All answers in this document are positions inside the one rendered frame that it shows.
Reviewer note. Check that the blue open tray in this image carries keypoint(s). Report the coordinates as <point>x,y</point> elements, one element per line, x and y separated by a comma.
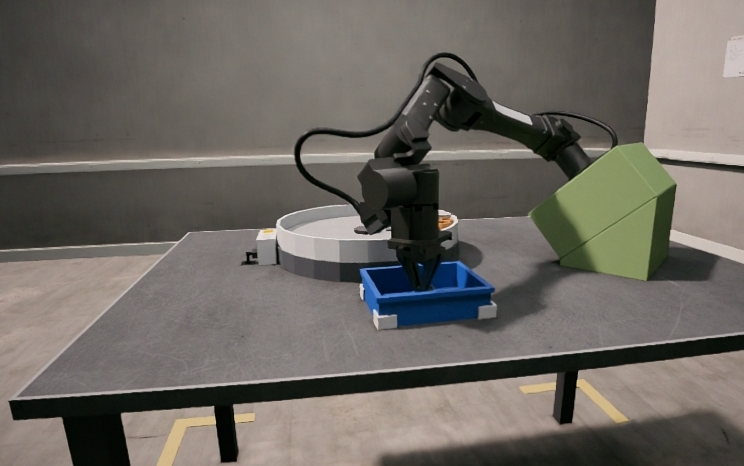
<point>458,292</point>

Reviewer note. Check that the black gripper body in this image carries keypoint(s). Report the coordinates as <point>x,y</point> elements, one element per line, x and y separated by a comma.
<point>425,234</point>

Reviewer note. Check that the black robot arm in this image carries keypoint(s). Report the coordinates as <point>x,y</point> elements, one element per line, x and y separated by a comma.
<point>389,183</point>

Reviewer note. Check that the white round turntable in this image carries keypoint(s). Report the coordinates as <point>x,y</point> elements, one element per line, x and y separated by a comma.
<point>330,243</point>

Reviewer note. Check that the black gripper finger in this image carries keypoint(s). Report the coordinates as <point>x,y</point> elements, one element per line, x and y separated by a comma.
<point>415,268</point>
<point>429,265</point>

